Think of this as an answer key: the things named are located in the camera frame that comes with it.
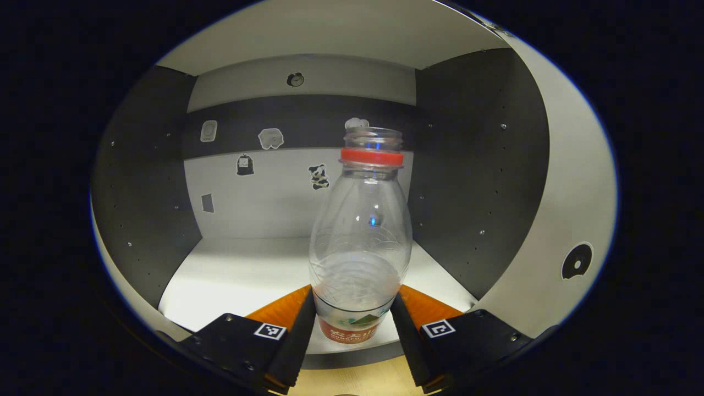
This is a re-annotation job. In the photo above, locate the clear plastic bottle red label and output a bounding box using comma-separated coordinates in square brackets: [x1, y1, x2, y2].
[308, 126, 413, 346]

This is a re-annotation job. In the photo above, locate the white cabinet door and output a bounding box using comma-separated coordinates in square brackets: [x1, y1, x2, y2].
[473, 22, 618, 339]

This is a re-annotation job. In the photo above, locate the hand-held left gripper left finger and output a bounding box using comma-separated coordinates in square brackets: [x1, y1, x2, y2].
[176, 284, 317, 395]

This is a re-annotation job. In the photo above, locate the white open cabinet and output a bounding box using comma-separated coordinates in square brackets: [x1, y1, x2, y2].
[90, 0, 551, 370]

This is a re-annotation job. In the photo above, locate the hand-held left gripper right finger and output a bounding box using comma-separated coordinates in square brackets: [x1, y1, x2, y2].
[389, 284, 534, 394]

